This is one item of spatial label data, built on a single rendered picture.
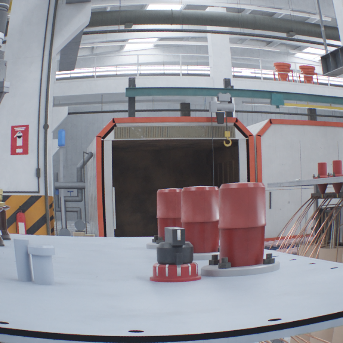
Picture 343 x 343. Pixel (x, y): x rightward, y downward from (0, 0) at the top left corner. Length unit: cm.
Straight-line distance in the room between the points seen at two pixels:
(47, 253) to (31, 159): 1072
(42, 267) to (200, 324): 35
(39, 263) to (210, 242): 54
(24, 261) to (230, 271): 30
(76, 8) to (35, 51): 104
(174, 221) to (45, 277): 82
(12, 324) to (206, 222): 85
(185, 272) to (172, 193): 72
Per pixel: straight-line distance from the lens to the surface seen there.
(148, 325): 66
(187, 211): 143
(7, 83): 141
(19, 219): 1152
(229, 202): 111
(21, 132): 1171
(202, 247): 142
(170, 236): 105
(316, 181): 379
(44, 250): 96
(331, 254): 399
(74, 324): 65
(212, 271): 110
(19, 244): 99
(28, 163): 1168
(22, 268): 99
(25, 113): 1174
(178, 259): 103
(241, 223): 110
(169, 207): 175
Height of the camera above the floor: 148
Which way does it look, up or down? 2 degrees up
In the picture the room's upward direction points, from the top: 1 degrees counter-clockwise
